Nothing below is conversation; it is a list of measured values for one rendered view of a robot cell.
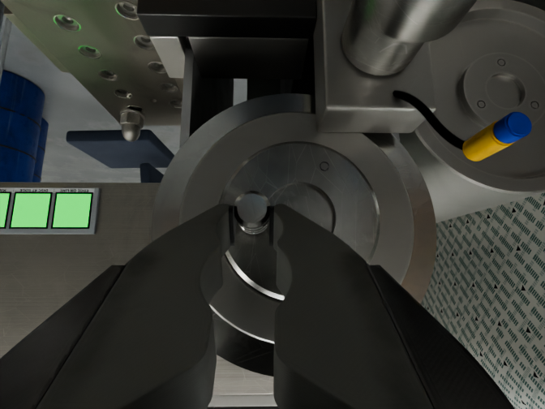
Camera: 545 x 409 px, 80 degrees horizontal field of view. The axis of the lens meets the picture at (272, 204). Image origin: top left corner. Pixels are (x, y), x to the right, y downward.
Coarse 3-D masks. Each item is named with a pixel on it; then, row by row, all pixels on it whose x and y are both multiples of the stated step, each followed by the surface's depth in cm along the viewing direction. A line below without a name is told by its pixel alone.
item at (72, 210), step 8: (56, 200) 49; (64, 200) 49; (72, 200) 49; (80, 200) 49; (88, 200) 49; (56, 208) 49; (64, 208) 49; (72, 208) 49; (80, 208) 49; (88, 208) 49; (56, 216) 48; (64, 216) 48; (72, 216) 48; (80, 216) 48; (88, 216) 48; (56, 224) 48; (64, 224) 48; (72, 224) 48; (80, 224) 48
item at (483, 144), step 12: (396, 96) 14; (408, 96) 14; (420, 108) 13; (432, 120) 13; (504, 120) 10; (516, 120) 10; (528, 120) 10; (444, 132) 13; (480, 132) 11; (492, 132) 10; (504, 132) 10; (516, 132) 10; (528, 132) 10; (456, 144) 12; (468, 144) 12; (480, 144) 11; (492, 144) 11; (504, 144) 10; (468, 156) 12; (480, 156) 11
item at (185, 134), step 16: (192, 64) 19; (192, 80) 19; (208, 80) 25; (224, 80) 34; (192, 96) 19; (208, 96) 25; (224, 96) 34; (192, 112) 19; (208, 112) 25; (192, 128) 19
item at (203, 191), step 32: (256, 128) 17; (288, 128) 17; (224, 160) 16; (352, 160) 17; (384, 160) 17; (192, 192) 16; (384, 192) 16; (384, 224) 16; (224, 256) 16; (384, 256) 16; (224, 288) 15; (224, 320) 15; (256, 320) 15
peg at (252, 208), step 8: (248, 192) 12; (256, 192) 12; (240, 200) 12; (248, 200) 12; (256, 200) 12; (264, 200) 12; (240, 208) 12; (248, 208) 12; (256, 208) 12; (264, 208) 12; (240, 216) 12; (248, 216) 12; (256, 216) 12; (264, 216) 12; (240, 224) 12; (248, 224) 12; (256, 224) 12; (264, 224) 13; (248, 232) 14; (256, 232) 14
